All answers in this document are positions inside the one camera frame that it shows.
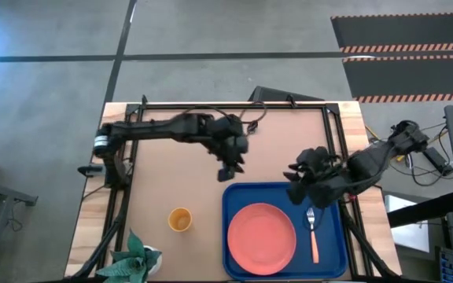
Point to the yellow plastic cup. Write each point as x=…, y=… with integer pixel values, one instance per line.
x=179, y=220

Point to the white plant pot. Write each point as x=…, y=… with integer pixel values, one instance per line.
x=157, y=269

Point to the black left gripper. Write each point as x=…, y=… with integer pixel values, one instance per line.
x=228, y=141

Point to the green artificial plant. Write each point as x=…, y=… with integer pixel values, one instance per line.
x=132, y=263

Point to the black power brick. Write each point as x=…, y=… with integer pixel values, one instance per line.
x=440, y=163

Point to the black striped floor mat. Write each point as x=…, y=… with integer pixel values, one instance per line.
x=411, y=76
x=403, y=29

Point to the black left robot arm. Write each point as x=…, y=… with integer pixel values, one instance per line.
x=152, y=127

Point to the black clamp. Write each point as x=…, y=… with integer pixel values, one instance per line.
x=90, y=170

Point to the black flat panel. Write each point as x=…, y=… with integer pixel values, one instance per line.
x=281, y=96

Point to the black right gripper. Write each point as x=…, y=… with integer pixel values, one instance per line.
x=326, y=177

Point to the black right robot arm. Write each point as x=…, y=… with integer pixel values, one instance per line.
x=368, y=167

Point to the black aluminium table frame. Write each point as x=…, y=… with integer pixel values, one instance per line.
x=230, y=106

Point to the white box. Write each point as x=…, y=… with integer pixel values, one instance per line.
x=407, y=236

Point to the blue plastic tray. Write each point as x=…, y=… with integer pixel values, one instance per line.
x=328, y=267

